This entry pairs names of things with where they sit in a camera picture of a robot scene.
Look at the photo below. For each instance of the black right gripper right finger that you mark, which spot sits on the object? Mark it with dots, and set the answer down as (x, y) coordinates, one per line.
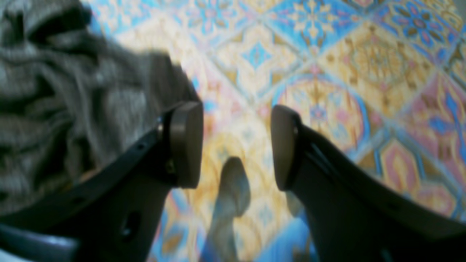
(352, 217)

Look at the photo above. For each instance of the grey t-shirt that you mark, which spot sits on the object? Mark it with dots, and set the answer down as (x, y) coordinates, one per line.
(71, 101)

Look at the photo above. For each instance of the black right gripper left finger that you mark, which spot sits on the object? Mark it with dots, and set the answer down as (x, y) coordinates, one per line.
(113, 216)

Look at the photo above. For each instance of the patterned tablecloth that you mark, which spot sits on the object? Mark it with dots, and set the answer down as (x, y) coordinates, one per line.
(384, 80)

